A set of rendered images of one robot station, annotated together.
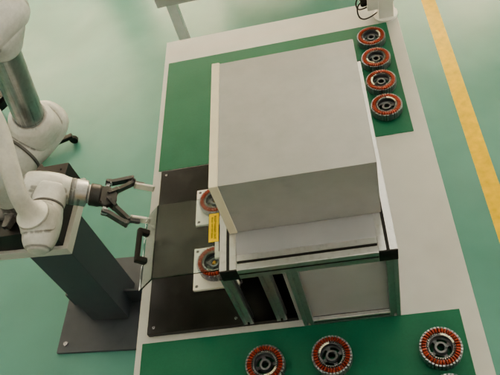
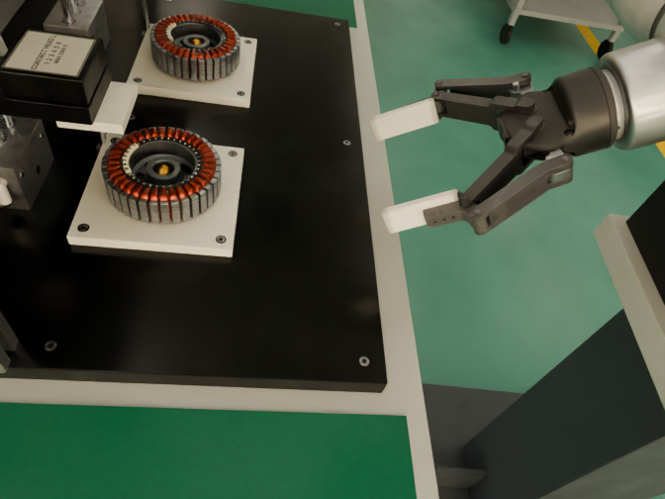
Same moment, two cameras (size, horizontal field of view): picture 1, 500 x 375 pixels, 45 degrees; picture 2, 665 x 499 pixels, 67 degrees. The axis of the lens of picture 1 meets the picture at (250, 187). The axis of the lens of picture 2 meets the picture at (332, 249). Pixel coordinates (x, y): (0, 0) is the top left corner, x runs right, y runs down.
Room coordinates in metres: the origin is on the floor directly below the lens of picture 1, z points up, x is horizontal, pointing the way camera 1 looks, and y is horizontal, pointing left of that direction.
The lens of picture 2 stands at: (1.67, 0.12, 1.17)
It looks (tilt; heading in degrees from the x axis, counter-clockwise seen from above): 50 degrees down; 151
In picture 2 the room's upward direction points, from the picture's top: 16 degrees clockwise
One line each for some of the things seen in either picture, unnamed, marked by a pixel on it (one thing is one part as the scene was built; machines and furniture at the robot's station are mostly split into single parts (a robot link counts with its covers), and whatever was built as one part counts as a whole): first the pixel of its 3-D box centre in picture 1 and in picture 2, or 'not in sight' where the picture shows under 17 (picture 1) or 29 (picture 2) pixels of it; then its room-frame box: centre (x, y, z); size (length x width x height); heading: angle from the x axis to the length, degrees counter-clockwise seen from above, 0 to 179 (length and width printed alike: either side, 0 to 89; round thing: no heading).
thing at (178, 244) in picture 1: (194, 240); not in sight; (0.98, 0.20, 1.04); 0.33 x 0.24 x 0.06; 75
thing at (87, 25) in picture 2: not in sight; (78, 32); (1.00, 0.05, 0.80); 0.08 x 0.05 x 0.06; 165
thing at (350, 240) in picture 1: (297, 160); not in sight; (1.08, -0.15, 1.09); 0.68 x 0.44 x 0.05; 165
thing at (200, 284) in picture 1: (216, 267); (197, 63); (1.04, 0.19, 0.78); 0.15 x 0.15 x 0.01; 75
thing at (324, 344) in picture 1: (332, 356); not in sight; (0.64, -0.05, 0.77); 0.11 x 0.11 x 0.04
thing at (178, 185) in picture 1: (222, 237); (171, 129); (1.15, 0.14, 0.76); 0.64 x 0.47 x 0.02; 165
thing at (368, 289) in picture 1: (346, 290); not in sight; (0.74, -0.15, 0.91); 0.28 x 0.03 x 0.32; 75
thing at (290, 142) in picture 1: (292, 134); not in sight; (1.06, -0.15, 1.22); 0.44 x 0.39 x 0.20; 165
